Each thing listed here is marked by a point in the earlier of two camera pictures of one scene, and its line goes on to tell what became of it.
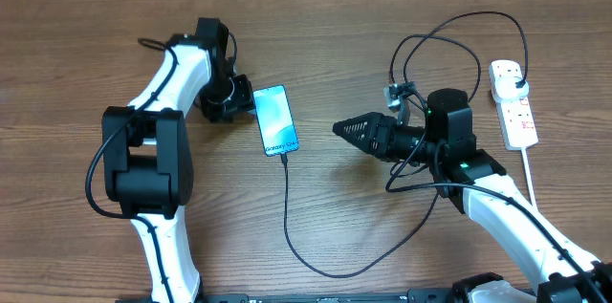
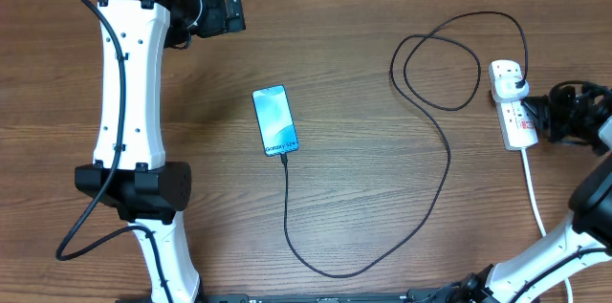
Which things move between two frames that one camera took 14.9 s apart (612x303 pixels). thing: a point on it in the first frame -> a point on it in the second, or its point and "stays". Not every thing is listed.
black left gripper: (245, 100) -> (218, 22)
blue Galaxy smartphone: (275, 120) stays
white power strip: (515, 116) stays
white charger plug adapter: (505, 88) stays
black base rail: (413, 295) stays
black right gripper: (371, 121) -> (542, 107)
